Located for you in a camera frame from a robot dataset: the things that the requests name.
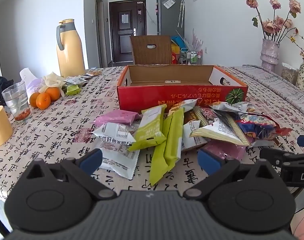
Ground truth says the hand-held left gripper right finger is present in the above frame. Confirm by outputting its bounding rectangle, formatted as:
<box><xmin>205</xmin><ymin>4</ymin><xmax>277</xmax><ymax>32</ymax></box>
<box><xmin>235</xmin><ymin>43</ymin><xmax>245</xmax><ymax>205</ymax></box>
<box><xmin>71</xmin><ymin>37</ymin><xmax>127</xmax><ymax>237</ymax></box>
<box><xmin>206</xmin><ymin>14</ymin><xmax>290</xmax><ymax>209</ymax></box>
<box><xmin>184</xmin><ymin>149</ymin><xmax>285</xmax><ymax>200</ymax></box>

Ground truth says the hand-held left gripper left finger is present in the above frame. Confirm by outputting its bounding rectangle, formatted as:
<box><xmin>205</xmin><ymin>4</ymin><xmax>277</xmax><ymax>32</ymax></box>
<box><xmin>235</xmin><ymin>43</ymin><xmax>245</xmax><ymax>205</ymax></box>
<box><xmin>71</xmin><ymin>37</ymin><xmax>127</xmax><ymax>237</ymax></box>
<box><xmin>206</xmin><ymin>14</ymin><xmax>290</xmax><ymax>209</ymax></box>
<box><xmin>19</xmin><ymin>149</ymin><xmax>117</xmax><ymax>201</ymax></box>

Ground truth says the pink snack packet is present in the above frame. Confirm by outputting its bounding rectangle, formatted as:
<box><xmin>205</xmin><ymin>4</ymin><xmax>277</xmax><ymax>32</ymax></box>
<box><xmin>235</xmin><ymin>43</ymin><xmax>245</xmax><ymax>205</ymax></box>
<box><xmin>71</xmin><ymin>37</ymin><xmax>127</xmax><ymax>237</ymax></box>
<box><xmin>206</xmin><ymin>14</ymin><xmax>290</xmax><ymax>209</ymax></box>
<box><xmin>91</xmin><ymin>109</ymin><xmax>143</xmax><ymax>127</ymax></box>
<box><xmin>199</xmin><ymin>140</ymin><xmax>248</xmax><ymax>162</ymax></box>

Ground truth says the long green snack packet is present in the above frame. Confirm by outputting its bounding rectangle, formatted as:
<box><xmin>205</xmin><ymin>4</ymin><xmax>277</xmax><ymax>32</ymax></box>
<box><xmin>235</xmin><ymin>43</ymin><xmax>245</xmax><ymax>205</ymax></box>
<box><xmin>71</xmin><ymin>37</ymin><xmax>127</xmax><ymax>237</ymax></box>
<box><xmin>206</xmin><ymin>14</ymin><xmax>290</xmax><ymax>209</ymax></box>
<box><xmin>149</xmin><ymin>107</ymin><xmax>185</xmax><ymax>185</ymax></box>

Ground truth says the red cardboard box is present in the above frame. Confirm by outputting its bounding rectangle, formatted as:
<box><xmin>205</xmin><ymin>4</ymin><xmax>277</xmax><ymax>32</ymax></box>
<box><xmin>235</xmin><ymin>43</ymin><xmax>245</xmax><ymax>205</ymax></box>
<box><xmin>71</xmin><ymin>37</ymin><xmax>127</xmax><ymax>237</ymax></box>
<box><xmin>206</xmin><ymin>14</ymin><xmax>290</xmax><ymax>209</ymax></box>
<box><xmin>116</xmin><ymin>64</ymin><xmax>249</xmax><ymax>113</ymax></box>

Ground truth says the white yellow chip bag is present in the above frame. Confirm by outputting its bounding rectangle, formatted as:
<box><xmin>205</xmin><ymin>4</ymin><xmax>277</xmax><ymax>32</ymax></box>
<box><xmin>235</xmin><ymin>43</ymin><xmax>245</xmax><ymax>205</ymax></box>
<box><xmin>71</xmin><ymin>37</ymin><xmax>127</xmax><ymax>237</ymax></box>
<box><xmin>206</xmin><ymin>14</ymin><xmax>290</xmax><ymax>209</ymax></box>
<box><xmin>189</xmin><ymin>117</ymin><xmax>250</xmax><ymax>147</ymax></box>

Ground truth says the red blue snack bag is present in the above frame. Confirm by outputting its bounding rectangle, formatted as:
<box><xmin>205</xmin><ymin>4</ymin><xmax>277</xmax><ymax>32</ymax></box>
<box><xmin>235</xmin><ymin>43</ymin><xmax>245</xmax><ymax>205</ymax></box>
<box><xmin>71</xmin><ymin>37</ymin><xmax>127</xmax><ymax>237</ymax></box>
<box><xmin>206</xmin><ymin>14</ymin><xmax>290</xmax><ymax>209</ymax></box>
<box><xmin>234</xmin><ymin>112</ymin><xmax>293</xmax><ymax>141</ymax></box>

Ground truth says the brown snack packet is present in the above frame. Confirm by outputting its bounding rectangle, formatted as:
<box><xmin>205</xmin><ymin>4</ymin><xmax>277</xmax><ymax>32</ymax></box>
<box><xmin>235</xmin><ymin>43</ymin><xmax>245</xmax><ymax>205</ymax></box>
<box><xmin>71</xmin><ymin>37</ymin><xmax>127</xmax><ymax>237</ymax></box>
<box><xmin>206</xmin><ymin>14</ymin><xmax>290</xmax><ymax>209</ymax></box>
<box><xmin>183</xmin><ymin>107</ymin><xmax>210</xmax><ymax>128</ymax></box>

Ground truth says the silver snack packet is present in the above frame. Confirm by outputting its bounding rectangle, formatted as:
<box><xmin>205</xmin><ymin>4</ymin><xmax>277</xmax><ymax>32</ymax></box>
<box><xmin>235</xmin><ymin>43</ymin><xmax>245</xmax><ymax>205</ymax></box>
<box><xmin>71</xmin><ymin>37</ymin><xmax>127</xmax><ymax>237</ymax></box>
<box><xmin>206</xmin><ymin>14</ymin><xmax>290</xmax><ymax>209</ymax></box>
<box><xmin>209</xmin><ymin>101</ymin><xmax>257</xmax><ymax>115</ymax></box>

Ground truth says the floral ceramic vase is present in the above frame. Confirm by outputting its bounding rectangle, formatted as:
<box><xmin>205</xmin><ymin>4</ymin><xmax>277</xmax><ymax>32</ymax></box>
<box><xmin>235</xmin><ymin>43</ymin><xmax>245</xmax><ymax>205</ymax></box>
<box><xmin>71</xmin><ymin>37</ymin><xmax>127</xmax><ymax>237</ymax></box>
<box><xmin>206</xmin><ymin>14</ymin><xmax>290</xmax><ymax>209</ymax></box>
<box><xmin>295</xmin><ymin>61</ymin><xmax>304</xmax><ymax>92</ymax></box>

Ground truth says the wide green snack packet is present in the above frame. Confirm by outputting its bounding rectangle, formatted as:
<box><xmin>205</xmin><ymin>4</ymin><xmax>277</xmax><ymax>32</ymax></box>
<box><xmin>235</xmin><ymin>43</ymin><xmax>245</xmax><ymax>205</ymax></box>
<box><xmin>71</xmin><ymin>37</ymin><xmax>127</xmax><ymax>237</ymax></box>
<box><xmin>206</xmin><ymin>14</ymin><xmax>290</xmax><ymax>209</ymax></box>
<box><xmin>128</xmin><ymin>104</ymin><xmax>167</xmax><ymax>152</ymax></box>

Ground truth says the glass storage jar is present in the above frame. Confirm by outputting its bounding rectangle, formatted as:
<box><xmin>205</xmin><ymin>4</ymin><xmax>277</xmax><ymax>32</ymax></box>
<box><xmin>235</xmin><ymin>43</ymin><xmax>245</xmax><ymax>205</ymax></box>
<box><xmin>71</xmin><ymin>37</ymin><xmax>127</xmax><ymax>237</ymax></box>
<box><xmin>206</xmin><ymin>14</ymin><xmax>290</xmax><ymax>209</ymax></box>
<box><xmin>280</xmin><ymin>62</ymin><xmax>299</xmax><ymax>86</ymax></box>

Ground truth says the small green packet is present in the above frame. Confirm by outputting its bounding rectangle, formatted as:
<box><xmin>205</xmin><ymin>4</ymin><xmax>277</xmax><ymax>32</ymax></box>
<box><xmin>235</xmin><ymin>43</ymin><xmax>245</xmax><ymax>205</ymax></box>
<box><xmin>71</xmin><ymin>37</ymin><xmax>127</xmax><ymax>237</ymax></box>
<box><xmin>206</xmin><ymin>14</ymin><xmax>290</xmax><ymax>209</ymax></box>
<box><xmin>65</xmin><ymin>84</ymin><xmax>81</xmax><ymax>96</ymax></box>

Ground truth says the orange fruit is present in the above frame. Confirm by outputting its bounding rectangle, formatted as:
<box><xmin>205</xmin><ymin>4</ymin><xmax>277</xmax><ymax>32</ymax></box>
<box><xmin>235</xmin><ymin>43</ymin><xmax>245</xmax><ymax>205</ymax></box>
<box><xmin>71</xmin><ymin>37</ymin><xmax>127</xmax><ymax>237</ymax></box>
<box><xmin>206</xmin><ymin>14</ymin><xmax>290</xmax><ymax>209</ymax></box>
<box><xmin>45</xmin><ymin>87</ymin><xmax>61</xmax><ymax>102</ymax></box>
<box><xmin>36</xmin><ymin>93</ymin><xmax>51</xmax><ymax>110</ymax></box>
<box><xmin>29</xmin><ymin>92</ymin><xmax>40</xmax><ymax>108</ymax></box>

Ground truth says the small white dark packet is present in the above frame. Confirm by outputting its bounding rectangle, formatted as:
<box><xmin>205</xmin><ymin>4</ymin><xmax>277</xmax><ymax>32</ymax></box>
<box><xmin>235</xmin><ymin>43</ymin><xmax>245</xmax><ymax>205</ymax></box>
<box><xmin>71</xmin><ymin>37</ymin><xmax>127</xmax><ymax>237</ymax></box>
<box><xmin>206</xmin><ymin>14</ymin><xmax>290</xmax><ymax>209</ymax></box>
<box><xmin>63</xmin><ymin>76</ymin><xmax>88</xmax><ymax>85</ymax></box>

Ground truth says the cream rubber glove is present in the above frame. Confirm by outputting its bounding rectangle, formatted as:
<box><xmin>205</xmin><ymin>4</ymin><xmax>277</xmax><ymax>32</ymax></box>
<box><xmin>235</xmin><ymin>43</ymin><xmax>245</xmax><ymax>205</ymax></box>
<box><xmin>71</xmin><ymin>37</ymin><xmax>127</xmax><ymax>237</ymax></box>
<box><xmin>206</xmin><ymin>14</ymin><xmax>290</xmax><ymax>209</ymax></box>
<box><xmin>39</xmin><ymin>72</ymin><xmax>66</xmax><ymax>97</ymax></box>

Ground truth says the pink textured vase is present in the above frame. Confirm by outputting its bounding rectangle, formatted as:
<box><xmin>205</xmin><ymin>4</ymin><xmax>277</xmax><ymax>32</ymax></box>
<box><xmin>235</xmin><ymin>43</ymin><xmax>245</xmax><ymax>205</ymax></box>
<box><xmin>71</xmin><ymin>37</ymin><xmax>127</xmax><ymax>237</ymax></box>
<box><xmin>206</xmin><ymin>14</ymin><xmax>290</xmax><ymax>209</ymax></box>
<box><xmin>260</xmin><ymin>38</ymin><xmax>281</xmax><ymax>73</ymax></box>

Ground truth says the clear drinking glass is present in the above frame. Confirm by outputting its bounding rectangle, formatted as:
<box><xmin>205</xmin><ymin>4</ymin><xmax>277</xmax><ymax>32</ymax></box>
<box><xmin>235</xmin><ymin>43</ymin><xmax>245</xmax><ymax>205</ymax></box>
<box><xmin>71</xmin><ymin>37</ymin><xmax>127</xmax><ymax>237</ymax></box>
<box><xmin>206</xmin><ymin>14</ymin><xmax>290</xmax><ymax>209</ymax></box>
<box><xmin>2</xmin><ymin>81</ymin><xmax>32</xmax><ymax>123</ymax></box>

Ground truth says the yellow mug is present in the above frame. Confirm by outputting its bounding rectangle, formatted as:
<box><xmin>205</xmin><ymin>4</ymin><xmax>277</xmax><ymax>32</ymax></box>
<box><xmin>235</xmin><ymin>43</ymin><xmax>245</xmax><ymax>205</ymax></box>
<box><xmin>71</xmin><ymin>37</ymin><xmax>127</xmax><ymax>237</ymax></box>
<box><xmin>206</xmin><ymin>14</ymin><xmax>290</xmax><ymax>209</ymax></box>
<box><xmin>0</xmin><ymin>105</ymin><xmax>14</xmax><ymax>148</ymax></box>

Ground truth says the white purple tissue pack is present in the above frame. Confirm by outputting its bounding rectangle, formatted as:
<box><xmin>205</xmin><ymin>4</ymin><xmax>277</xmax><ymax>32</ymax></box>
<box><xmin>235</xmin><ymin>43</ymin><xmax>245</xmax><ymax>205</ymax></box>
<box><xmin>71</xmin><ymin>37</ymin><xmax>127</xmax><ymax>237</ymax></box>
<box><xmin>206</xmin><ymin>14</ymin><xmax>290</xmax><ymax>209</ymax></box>
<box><xmin>19</xmin><ymin>68</ymin><xmax>44</xmax><ymax>98</ymax></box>

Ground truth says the metal storage trolley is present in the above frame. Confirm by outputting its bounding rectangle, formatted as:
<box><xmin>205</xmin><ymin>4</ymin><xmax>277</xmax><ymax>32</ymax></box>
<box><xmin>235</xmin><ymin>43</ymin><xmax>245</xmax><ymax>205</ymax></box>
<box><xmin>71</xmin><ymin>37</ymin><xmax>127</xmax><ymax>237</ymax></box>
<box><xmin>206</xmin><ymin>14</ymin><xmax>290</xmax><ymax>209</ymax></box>
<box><xmin>179</xmin><ymin>48</ymin><xmax>203</xmax><ymax>65</ymax></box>

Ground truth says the yellow thermos jug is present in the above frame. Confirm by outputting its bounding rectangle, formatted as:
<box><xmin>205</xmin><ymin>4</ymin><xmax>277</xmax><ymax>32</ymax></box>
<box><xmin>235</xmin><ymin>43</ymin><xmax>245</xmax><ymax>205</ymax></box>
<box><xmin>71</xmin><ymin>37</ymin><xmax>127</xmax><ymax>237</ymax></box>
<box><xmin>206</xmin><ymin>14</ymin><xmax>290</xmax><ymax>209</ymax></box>
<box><xmin>56</xmin><ymin>19</ymin><xmax>86</xmax><ymax>78</ymax></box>

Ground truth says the red gift box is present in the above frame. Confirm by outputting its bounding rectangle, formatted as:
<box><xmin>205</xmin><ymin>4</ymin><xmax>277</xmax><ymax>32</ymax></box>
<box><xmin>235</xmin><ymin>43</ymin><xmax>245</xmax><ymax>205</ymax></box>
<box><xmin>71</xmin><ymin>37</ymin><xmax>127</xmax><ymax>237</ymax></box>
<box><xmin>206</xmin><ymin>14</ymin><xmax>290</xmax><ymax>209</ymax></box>
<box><xmin>171</xmin><ymin>44</ymin><xmax>181</xmax><ymax>64</ymax></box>

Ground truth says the dark cloth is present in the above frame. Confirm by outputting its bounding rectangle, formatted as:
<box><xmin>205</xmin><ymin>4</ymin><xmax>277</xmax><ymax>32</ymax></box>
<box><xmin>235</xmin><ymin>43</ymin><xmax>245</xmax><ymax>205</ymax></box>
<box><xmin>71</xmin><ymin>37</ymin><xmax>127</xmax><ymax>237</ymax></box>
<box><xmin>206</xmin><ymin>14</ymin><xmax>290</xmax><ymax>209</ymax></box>
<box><xmin>0</xmin><ymin>76</ymin><xmax>14</xmax><ymax>106</ymax></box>

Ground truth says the wooden chair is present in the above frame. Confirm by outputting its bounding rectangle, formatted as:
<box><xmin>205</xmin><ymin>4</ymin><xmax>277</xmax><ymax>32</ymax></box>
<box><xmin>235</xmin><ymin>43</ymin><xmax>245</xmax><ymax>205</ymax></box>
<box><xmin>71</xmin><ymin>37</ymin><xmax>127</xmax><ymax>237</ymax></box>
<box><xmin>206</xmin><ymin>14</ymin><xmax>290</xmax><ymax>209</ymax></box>
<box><xmin>130</xmin><ymin>35</ymin><xmax>173</xmax><ymax>66</ymax></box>

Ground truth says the pale pink pampas grass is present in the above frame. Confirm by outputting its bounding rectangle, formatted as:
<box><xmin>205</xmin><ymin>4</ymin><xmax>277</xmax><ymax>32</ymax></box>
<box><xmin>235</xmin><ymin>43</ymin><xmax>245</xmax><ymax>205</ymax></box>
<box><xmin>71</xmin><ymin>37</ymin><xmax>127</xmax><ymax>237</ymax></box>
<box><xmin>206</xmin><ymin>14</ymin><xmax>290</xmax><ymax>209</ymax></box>
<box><xmin>187</xmin><ymin>28</ymin><xmax>204</xmax><ymax>52</ymax></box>

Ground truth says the dark brown door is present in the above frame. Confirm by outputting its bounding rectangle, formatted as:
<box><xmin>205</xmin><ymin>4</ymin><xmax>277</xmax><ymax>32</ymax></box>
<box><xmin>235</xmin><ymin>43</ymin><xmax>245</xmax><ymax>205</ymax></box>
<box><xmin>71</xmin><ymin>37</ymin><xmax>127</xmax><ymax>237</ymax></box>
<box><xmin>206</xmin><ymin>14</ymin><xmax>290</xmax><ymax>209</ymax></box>
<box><xmin>108</xmin><ymin>0</ymin><xmax>146</xmax><ymax>64</ymax></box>

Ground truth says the dried pink rose bouquet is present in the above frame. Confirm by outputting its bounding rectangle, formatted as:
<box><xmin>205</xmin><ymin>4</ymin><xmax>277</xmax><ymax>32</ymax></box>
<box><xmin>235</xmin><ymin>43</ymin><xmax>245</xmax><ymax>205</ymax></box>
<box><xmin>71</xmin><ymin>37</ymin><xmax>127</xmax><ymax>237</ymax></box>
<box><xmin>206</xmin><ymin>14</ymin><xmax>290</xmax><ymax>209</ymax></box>
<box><xmin>244</xmin><ymin>0</ymin><xmax>303</xmax><ymax>43</ymax></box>

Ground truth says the grey refrigerator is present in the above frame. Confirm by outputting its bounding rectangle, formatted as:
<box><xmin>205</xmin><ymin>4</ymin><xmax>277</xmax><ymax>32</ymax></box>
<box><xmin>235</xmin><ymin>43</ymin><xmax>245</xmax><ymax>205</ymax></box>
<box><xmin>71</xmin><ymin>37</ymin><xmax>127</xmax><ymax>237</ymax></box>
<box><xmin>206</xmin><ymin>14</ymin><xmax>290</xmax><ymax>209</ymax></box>
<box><xmin>156</xmin><ymin>0</ymin><xmax>185</xmax><ymax>37</ymax></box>

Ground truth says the white folded umbrella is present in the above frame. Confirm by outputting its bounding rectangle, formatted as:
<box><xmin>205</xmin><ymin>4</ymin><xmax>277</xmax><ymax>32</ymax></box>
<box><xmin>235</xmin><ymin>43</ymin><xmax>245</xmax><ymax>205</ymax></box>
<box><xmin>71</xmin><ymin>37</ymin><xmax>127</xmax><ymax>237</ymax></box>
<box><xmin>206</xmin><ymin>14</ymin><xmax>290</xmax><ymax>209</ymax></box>
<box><xmin>177</xmin><ymin>0</ymin><xmax>186</xmax><ymax>28</ymax></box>

